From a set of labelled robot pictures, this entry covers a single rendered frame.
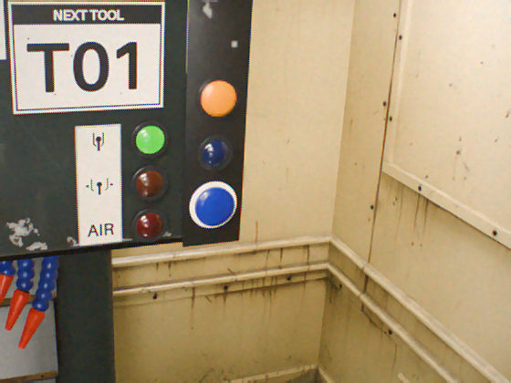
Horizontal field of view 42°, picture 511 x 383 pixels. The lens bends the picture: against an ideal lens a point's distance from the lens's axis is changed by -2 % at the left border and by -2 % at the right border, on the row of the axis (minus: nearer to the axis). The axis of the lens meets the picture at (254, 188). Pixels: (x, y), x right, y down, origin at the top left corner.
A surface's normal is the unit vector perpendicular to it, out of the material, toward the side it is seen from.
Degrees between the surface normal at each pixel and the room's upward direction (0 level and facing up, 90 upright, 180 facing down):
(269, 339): 90
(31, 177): 90
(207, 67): 90
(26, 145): 90
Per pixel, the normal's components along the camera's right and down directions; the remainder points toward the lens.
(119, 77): 0.37, 0.34
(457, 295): -0.93, 0.07
